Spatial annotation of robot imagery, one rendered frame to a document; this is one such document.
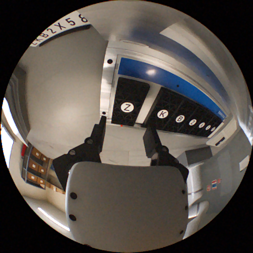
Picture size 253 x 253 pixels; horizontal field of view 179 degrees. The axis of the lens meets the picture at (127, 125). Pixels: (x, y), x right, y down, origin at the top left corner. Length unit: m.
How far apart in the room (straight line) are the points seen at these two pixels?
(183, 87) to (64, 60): 0.23
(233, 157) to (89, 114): 2.64
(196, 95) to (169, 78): 0.08
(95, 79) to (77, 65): 0.05
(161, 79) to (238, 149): 2.45
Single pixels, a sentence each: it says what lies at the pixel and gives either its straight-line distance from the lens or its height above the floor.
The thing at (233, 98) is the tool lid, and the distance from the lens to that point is 0.19.
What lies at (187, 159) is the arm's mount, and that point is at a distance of 0.53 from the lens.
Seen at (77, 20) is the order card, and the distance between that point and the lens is 0.16.
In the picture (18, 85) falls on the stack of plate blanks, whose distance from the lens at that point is 0.34.
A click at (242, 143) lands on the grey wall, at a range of 2.47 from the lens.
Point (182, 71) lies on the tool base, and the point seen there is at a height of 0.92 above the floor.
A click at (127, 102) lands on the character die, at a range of 0.15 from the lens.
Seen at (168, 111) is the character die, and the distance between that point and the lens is 0.18.
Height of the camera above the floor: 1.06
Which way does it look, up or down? 39 degrees down
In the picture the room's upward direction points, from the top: 179 degrees counter-clockwise
